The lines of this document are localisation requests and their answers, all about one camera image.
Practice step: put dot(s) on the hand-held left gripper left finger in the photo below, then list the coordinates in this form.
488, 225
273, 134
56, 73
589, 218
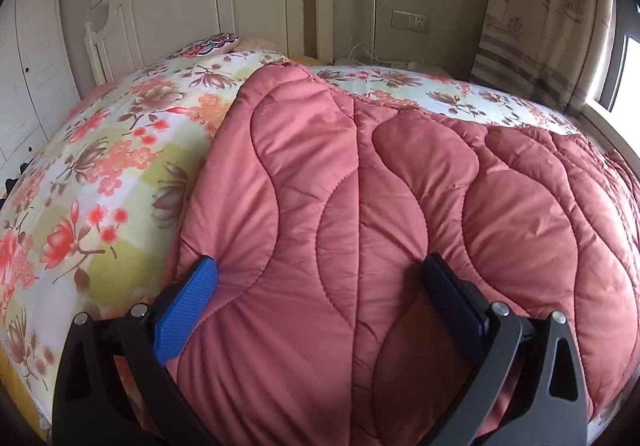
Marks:
185, 311

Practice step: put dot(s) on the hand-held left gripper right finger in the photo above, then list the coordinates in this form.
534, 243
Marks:
450, 296

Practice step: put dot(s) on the pink quilted jacket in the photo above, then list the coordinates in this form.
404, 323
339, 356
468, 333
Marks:
375, 201

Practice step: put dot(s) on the floral bedspread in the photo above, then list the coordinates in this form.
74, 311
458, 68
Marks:
100, 166

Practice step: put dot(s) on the white nightstand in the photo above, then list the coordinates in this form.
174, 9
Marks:
385, 62

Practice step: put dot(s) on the patterned purple pillow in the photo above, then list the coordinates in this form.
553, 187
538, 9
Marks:
210, 45

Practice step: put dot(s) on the white wardrobe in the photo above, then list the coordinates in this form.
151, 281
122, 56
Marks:
30, 66

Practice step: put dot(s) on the printed beige curtain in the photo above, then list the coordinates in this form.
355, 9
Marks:
545, 16

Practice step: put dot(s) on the thin metal lamp pole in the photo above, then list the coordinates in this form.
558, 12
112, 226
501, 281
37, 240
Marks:
372, 6

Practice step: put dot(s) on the white wooden headboard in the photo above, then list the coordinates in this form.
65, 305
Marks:
200, 1

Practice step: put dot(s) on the wall socket panel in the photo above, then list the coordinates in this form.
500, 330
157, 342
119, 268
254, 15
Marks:
410, 21

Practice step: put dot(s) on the window with dark frame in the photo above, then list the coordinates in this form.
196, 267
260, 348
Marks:
620, 51

